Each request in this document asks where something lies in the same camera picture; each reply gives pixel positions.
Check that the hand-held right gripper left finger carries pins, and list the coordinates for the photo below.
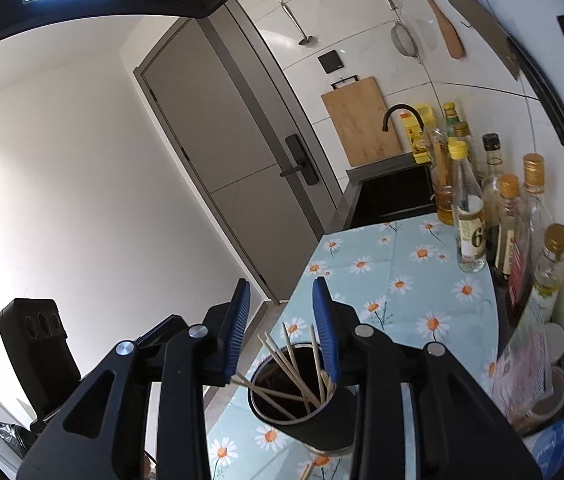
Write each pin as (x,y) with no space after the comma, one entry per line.
(236,330)

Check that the metal ladle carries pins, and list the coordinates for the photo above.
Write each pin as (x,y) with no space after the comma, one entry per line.
(306,40)

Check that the wooden spatula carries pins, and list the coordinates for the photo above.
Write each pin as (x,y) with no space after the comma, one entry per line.
(449,35)

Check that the black curved faucet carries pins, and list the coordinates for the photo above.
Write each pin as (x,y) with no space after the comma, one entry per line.
(402,106)

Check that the metal mesh strainer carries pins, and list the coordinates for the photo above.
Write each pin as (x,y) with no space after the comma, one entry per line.
(404,40)

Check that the bundle of wooden chopsticks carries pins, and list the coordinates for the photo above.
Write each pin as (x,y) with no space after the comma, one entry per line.
(314,360)

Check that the wooden cutting board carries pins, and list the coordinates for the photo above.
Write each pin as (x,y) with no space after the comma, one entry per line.
(359,125)

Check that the grey door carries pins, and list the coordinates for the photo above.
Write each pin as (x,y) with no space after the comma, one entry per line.
(222,125)

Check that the daisy print tablecloth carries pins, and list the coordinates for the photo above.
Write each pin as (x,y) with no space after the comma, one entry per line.
(412,310)

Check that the black chopstick holder cup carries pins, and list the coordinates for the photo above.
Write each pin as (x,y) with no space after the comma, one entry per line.
(322,420)

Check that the black kitchen sink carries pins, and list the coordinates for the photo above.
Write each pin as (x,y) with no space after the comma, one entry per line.
(392,195)

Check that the clear plastic food packet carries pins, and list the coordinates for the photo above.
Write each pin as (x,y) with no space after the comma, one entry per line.
(522,370)

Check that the row of glass condiment bottles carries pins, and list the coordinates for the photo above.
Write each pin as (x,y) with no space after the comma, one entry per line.
(472,230)

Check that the white plastic container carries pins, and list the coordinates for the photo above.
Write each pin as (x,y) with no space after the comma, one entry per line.
(557,345)

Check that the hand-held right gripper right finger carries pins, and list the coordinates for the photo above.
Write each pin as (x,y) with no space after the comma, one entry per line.
(324,320)

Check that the wooden chopstick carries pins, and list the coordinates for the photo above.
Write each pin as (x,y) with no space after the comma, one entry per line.
(307,470)

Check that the black plastic bag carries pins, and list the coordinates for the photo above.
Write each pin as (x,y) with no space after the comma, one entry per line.
(7,432)

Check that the blue white packet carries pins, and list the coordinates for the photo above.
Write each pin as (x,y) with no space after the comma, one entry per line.
(557,440)

